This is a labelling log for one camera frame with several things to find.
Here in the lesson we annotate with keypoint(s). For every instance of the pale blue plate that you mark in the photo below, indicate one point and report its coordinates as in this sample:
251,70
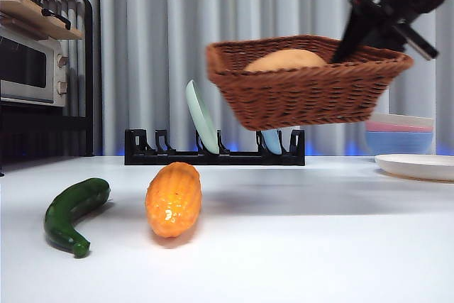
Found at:
273,141

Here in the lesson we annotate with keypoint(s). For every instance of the orange toy corn cob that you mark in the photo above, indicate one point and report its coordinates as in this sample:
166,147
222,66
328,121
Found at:
174,203

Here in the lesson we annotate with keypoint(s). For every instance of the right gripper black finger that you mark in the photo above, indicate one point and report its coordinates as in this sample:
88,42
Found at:
358,22
384,38

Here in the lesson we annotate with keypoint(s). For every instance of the plain wooden board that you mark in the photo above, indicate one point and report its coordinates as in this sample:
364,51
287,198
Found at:
21,29

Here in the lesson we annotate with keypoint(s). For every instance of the white bowl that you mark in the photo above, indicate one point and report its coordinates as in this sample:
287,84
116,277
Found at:
408,120

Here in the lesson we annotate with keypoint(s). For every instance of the white flat plate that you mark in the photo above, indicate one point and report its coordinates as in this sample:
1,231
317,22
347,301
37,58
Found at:
418,166

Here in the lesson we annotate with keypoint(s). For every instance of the green toy cucumber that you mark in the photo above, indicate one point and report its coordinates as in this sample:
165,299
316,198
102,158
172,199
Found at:
71,210

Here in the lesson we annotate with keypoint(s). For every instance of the white toaster oven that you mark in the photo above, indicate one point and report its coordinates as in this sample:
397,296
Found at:
28,65

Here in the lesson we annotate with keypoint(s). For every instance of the brown wicker basket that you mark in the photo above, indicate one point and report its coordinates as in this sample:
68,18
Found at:
301,100

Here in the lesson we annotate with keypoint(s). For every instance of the black dish rack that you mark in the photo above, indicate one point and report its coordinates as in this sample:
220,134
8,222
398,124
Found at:
213,159

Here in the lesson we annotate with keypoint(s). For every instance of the pink bowl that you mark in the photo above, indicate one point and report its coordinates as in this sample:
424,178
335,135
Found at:
401,128

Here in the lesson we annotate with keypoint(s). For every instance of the black metal shelf frame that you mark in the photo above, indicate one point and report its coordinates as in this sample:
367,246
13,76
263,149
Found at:
89,69

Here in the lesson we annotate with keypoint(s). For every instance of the tan toy potato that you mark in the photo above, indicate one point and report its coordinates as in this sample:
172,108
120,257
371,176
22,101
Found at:
283,61

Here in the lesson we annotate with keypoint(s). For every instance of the grey pleated curtain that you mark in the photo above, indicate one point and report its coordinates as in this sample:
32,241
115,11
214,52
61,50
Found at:
159,33

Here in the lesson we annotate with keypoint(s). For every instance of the pale green plate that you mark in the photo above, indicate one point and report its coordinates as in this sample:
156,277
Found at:
200,118

